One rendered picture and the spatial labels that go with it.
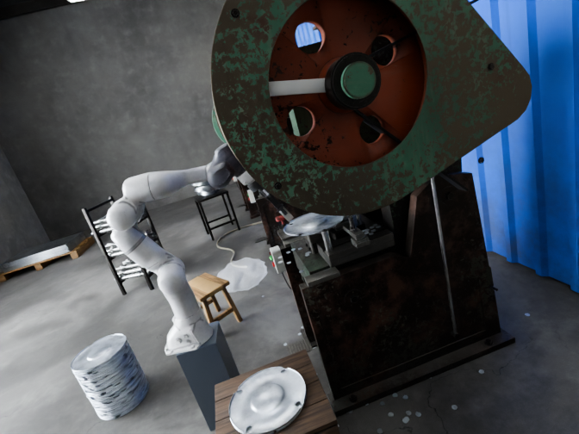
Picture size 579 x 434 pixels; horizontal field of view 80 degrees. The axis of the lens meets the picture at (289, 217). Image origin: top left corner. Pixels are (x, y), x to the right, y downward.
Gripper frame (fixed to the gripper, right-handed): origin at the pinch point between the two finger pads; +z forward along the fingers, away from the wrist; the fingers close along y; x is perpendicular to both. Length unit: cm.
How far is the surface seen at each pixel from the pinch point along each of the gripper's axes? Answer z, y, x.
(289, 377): 39, 29, -43
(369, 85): -25, 44, 41
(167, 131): -95, -674, -52
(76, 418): 18, -49, -167
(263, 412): 33, 40, -54
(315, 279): 23.6, 16.3, -9.8
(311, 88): -35, 35, 31
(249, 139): -37, 36, 7
